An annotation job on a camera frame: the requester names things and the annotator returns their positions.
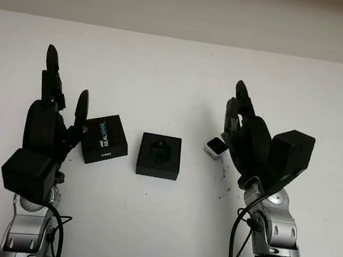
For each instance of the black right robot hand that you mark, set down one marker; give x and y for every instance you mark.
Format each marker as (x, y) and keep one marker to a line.
(253, 146)

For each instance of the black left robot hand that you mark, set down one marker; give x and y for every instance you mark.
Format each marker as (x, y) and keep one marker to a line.
(42, 126)

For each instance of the small silver depth camera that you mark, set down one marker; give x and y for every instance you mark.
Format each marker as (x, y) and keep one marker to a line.
(215, 146)

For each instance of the black RealSense box lid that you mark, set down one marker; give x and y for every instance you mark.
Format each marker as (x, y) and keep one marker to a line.
(106, 140)

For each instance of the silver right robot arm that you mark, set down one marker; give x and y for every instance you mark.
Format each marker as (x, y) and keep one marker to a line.
(281, 233)

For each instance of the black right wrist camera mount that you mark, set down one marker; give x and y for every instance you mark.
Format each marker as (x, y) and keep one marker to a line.
(292, 155)

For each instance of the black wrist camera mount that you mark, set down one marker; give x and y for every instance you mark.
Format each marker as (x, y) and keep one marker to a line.
(292, 155)
(28, 172)

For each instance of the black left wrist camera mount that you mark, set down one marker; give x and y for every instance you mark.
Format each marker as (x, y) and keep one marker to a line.
(28, 172)

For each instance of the black camera box base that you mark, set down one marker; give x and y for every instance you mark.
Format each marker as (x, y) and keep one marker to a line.
(157, 168)

